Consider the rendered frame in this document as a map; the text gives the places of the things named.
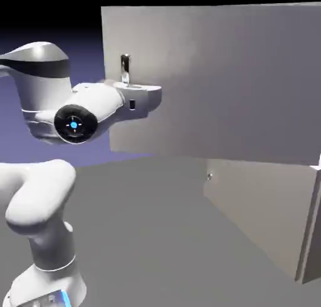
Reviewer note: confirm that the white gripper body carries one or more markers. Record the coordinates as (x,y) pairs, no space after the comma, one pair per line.
(153,96)

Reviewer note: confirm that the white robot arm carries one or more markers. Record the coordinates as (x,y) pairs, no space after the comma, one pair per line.
(42,96)

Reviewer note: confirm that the large grey cabinet door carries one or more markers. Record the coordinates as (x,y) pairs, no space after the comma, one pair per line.
(225,73)

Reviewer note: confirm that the small grey cabinet door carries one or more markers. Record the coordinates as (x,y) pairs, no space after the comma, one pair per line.
(255,211)

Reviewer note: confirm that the grey cabinet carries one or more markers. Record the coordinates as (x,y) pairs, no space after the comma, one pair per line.
(312,236)

